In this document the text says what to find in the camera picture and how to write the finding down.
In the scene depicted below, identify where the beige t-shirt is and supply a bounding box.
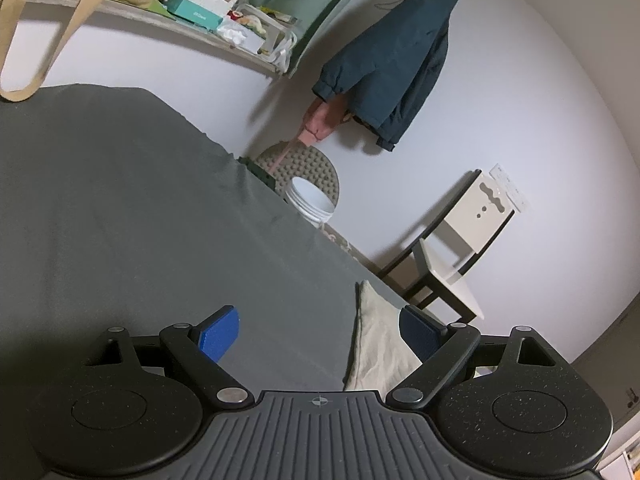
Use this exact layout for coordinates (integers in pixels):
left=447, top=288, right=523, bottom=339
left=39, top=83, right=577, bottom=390
left=344, top=281, right=421, bottom=399

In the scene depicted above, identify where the white black wooden chair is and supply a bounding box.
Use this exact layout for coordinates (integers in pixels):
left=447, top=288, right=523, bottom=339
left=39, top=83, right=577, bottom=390
left=378, top=169, right=516, bottom=323

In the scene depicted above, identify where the grey bed sheet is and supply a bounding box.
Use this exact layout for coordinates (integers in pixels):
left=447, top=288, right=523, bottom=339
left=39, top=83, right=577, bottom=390
left=0, top=83, right=417, bottom=480

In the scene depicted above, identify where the white plastic bucket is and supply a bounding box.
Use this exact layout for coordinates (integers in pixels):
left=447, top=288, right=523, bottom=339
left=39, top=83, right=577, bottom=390
left=284, top=177, right=336, bottom=229

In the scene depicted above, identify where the round grey woven stool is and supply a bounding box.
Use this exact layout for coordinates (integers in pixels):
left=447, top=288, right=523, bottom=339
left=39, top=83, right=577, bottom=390
left=255, top=141, right=340, bottom=205

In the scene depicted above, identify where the pink hanging garment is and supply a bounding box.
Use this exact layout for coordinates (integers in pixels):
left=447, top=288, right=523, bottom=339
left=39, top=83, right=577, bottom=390
left=268, top=94, right=352, bottom=174

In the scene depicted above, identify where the dark teal hanging jacket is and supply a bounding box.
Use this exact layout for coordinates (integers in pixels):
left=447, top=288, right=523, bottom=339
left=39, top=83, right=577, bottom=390
left=312, top=0, right=459, bottom=152

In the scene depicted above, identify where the curved windowsill shelf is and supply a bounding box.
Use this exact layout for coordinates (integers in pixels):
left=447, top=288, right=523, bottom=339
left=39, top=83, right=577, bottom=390
left=0, top=0, right=286, bottom=79

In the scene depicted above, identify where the white wall socket strip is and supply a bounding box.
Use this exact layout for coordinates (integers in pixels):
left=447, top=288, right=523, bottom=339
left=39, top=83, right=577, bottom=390
left=489, top=164, right=529, bottom=214

